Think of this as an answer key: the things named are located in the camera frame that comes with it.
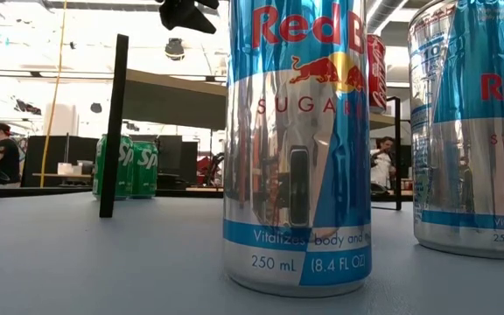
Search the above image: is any silver blue Red Bull can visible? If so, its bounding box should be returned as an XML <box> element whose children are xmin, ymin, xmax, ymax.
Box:
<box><xmin>221</xmin><ymin>0</ymin><xmax>374</xmax><ymax>299</ymax></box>
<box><xmin>408</xmin><ymin>0</ymin><xmax>504</xmax><ymax>260</ymax></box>

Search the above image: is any red Coca-Cola can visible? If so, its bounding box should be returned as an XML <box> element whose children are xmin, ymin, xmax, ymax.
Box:
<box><xmin>367</xmin><ymin>33</ymin><xmax>388</xmax><ymax>114</ymax></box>

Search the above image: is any wooden shelf with black legs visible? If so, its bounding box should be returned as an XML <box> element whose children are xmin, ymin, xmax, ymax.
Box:
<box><xmin>99</xmin><ymin>33</ymin><xmax>403</xmax><ymax>219</ymax></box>

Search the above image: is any black ceiling-hung device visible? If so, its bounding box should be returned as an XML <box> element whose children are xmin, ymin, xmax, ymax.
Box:
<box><xmin>164</xmin><ymin>38</ymin><xmax>186</xmax><ymax>61</ymax></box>

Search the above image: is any black screen panel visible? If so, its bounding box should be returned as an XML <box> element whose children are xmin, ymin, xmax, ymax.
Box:
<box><xmin>157</xmin><ymin>134</ymin><xmax>200</xmax><ymax>190</ymax></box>

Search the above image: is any green Sprite can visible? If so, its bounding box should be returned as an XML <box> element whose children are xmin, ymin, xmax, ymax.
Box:
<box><xmin>93</xmin><ymin>134</ymin><xmax>136</xmax><ymax>201</ymax></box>
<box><xmin>131</xmin><ymin>141</ymin><xmax>160</xmax><ymax>200</ymax></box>

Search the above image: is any white cylindrical column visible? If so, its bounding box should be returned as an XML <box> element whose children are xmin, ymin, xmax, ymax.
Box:
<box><xmin>43</xmin><ymin>103</ymin><xmax>79</xmax><ymax>137</ymax></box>

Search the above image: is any background wooden table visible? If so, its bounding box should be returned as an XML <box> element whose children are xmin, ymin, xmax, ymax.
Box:
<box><xmin>185</xmin><ymin>186</ymin><xmax>225</xmax><ymax>195</ymax></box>

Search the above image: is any wooden ledge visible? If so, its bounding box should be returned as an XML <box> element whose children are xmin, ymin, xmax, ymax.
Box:
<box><xmin>31</xmin><ymin>172</ymin><xmax>95</xmax><ymax>179</ymax></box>

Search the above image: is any person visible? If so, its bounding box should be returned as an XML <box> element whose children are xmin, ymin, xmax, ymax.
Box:
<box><xmin>369</xmin><ymin>136</ymin><xmax>396</xmax><ymax>190</ymax></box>
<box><xmin>0</xmin><ymin>122</ymin><xmax>21</xmax><ymax>187</ymax></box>

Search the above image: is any silver ventilation duct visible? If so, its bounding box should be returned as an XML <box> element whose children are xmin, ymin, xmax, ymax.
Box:
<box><xmin>365</xmin><ymin>0</ymin><xmax>410</xmax><ymax>45</ymax></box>

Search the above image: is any black table frame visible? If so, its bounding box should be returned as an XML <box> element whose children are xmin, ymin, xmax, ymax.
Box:
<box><xmin>0</xmin><ymin>185</ymin><xmax>414</xmax><ymax>203</ymax></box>

